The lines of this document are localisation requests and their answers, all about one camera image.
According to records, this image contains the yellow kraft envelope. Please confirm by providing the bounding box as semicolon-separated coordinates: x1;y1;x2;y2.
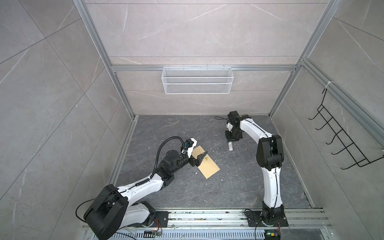
192;146;220;179

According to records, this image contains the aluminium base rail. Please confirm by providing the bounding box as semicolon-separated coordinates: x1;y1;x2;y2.
110;209;338;240

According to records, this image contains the white wire mesh basket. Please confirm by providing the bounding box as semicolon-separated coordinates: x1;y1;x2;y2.
162;67;234;95

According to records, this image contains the black wire hook rack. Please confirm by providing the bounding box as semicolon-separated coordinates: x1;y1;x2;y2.
308;89;384;170

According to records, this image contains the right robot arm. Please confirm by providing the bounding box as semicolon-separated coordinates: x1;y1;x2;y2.
225;111;284;226

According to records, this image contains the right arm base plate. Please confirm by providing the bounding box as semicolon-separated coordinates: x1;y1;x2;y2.
244;209;289;228

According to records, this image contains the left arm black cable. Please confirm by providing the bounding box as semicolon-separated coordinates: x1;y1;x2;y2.
74;136;187;224

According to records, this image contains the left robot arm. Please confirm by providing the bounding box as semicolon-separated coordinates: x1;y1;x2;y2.
84;150;208;240

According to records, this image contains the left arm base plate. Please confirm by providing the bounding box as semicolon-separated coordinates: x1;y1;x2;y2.
135;211;170;228

